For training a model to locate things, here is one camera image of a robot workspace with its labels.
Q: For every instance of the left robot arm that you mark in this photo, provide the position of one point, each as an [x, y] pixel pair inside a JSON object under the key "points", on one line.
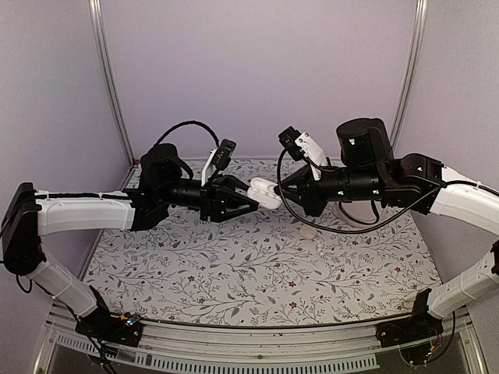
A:
{"points": [[33, 215]]}

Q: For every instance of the white earbud case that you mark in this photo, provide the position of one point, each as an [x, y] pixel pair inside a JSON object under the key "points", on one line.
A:
{"points": [[307, 232], [262, 191]]}

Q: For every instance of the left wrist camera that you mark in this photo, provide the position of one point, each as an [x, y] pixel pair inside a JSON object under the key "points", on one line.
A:
{"points": [[218, 160]]}

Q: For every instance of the right aluminium frame post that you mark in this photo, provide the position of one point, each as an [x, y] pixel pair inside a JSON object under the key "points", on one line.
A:
{"points": [[415, 47]]}

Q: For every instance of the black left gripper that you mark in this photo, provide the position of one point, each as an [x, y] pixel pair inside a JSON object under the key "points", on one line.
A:
{"points": [[214, 203]]}

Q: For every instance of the left aluminium frame post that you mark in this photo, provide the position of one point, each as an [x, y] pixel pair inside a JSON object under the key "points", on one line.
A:
{"points": [[97, 21]]}

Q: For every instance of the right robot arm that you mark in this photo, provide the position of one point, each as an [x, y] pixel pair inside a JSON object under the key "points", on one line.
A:
{"points": [[470, 211]]}

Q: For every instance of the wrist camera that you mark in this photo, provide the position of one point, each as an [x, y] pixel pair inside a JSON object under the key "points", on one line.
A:
{"points": [[218, 160], [301, 146]]}

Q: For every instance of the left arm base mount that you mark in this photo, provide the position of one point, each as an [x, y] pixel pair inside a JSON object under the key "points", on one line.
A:
{"points": [[102, 324]]}

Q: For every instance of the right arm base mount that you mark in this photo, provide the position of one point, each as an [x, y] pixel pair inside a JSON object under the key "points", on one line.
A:
{"points": [[418, 325]]}

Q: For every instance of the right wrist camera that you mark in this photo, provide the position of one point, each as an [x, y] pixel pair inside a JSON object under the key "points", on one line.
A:
{"points": [[301, 146]]}

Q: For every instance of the aluminium frame post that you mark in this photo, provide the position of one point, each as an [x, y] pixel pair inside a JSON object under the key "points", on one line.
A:
{"points": [[415, 47], [97, 21]]}

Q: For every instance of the front aluminium rail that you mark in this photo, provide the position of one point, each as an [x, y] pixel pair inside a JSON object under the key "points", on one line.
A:
{"points": [[183, 348]]}

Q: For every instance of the floral patterned table mat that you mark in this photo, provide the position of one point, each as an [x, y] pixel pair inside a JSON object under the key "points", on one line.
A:
{"points": [[257, 270]]}

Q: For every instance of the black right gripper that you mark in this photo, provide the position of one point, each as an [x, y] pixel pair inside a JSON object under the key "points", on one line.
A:
{"points": [[306, 196]]}

